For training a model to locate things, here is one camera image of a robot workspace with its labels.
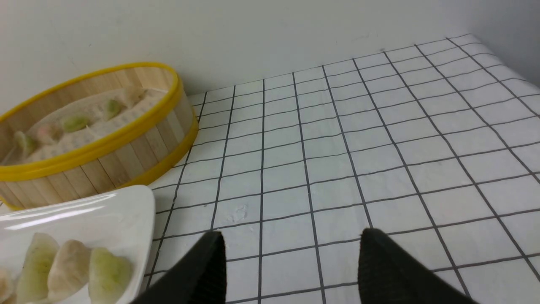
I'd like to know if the white square plate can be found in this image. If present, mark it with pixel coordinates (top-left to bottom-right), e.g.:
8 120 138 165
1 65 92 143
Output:
0 185 156 304

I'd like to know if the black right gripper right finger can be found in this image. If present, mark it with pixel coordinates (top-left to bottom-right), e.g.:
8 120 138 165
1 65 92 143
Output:
357 228 475 304

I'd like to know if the white steamer liner paper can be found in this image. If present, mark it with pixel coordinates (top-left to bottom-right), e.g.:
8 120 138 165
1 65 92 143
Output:
14 86 167 163

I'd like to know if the green dumpling in steamer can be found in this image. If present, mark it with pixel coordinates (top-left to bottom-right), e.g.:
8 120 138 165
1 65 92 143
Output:
14 131 37 158
103 99 123 121
60 115 90 133

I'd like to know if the pink dumpling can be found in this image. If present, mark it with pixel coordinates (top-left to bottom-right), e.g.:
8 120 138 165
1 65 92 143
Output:
35 123 58 146

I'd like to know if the green dumpling on plate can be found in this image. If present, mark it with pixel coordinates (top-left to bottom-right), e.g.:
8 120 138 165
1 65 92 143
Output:
88 247 132 304
16 233 59 304

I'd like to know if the bamboo steamer basket yellow rim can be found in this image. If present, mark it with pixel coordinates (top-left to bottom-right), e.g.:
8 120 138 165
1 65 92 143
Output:
0 62 199 210

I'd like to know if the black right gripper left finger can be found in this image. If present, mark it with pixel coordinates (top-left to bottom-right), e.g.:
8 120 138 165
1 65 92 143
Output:
132 231 227 304

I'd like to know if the checkered white tablecloth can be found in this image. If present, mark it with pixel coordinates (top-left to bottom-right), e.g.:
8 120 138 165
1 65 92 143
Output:
141 34 540 304

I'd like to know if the beige dumpling on plate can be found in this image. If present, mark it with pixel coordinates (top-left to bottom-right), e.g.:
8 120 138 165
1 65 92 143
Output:
47 240 91 303

